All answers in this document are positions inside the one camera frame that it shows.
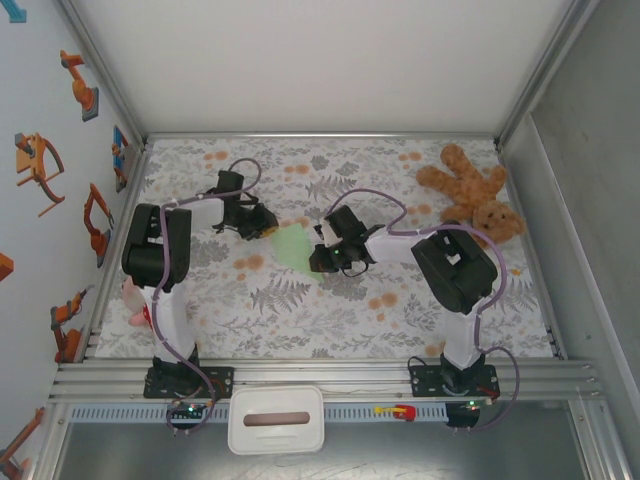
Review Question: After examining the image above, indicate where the light green paper sheet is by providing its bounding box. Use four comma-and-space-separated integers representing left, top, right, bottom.
269, 223, 326, 282

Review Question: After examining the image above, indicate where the floral print tablecloth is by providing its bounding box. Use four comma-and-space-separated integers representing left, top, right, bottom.
94, 137, 564, 360

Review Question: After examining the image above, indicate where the pink plush red dotted dress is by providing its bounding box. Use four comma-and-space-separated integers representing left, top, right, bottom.
121, 276, 152, 329

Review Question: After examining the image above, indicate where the brown teddy bear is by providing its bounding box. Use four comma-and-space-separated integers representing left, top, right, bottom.
416, 143, 527, 246

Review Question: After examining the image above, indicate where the red yellow small tool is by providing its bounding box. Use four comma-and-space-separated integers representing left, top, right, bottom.
374, 403, 417, 421

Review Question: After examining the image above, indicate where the white plastic tissue box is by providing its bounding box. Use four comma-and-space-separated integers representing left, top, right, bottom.
227, 384, 325, 455

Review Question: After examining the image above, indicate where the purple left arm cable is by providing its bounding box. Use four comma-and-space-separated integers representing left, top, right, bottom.
152, 157, 264, 437

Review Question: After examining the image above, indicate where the aluminium extrusion frame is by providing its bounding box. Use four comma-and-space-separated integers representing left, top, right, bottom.
29, 0, 634, 480

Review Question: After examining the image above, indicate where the blue orange machine wall sticker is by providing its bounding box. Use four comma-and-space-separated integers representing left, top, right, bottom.
110, 124, 132, 194

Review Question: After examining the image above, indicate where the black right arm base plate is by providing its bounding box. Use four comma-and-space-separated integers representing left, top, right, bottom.
409, 363, 500, 399

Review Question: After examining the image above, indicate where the grey slotted cable duct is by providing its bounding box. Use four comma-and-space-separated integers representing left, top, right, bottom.
67, 403, 449, 422

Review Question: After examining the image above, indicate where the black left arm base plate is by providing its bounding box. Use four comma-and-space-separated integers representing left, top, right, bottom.
143, 366, 236, 400

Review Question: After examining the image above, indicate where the orange grey gripper wall sticker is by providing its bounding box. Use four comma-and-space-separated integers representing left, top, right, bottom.
13, 132, 67, 218

